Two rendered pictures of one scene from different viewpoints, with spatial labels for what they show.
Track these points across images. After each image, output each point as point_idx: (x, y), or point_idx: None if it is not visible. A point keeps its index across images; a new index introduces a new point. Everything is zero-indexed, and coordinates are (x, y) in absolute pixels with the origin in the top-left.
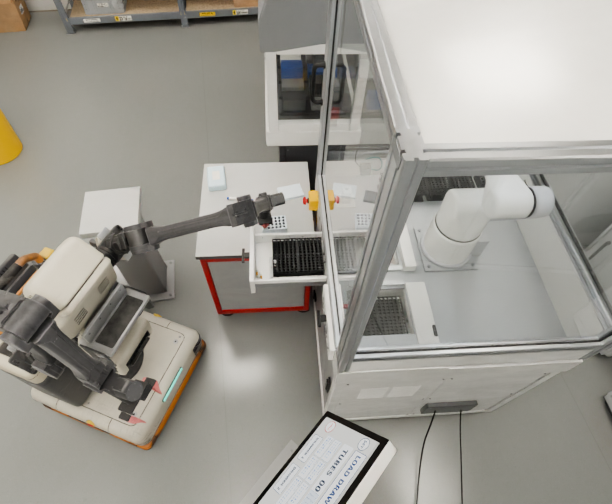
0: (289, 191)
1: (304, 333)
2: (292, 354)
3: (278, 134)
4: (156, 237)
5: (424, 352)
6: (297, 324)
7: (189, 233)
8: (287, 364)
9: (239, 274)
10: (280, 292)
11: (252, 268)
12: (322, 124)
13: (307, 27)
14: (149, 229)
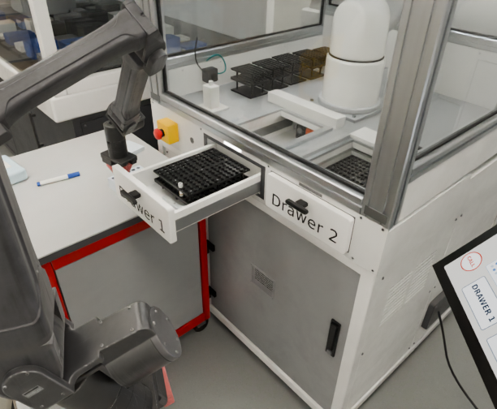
0: None
1: (222, 351)
2: (226, 385)
3: (68, 99)
4: (2, 101)
5: (463, 135)
6: (205, 347)
7: (71, 73)
8: (230, 401)
9: (110, 280)
10: (171, 296)
11: (158, 197)
12: (152, 1)
13: None
14: None
